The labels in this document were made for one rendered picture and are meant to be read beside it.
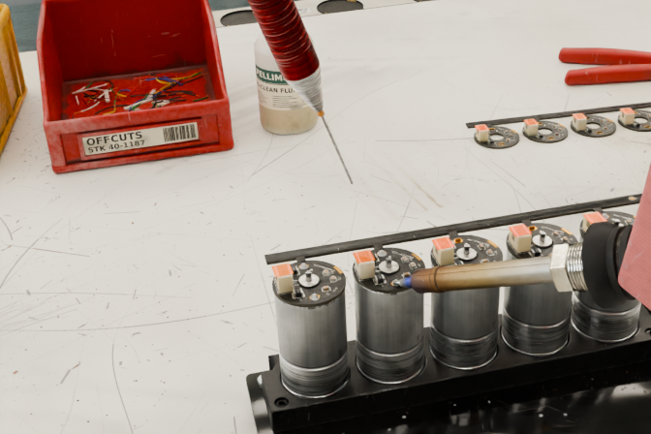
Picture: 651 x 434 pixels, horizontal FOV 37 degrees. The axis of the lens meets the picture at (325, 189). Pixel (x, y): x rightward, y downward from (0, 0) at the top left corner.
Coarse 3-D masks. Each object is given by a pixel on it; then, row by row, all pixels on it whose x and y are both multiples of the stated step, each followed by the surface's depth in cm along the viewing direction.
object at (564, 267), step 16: (560, 256) 28; (576, 256) 27; (416, 272) 32; (432, 272) 31; (448, 272) 31; (464, 272) 30; (480, 272) 30; (496, 272) 29; (512, 272) 29; (528, 272) 29; (544, 272) 28; (560, 272) 28; (576, 272) 27; (416, 288) 31; (432, 288) 31; (448, 288) 31; (464, 288) 30; (480, 288) 30; (560, 288) 28; (576, 288) 28
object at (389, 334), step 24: (384, 264) 33; (360, 288) 33; (360, 312) 33; (384, 312) 33; (408, 312) 33; (360, 336) 34; (384, 336) 33; (408, 336) 34; (360, 360) 35; (384, 360) 34; (408, 360) 34; (384, 384) 34
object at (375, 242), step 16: (560, 208) 36; (576, 208) 36; (592, 208) 36; (464, 224) 35; (480, 224) 35; (496, 224) 35; (512, 224) 35; (352, 240) 35; (368, 240) 35; (384, 240) 35; (400, 240) 35; (272, 256) 34; (288, 256) 34; (304, 256) 34; (320, 256) 34
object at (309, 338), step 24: (312, 288) 33; (288, 312) 32; (312, 312) 32; (336, 312) 32; (288, 336) 33; (312, 336) 33; (336, 336) 33; (288, 360) 34; (312, 360) 33; (336, 360) 34; (288, 384) 34; (312, 384) 34; (336, 384) 34
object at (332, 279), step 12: (312, 264) 34; (324, 264) 34; (300, 276) 33; (324, 276) 33; (336, 276) 33; (276, 288) 33; (300, 288) 32; (324, 288) 32; (336, 288) 32; (288, 300) 32; (300, 300) 32; (312, 300) 32; (324, 300) 32
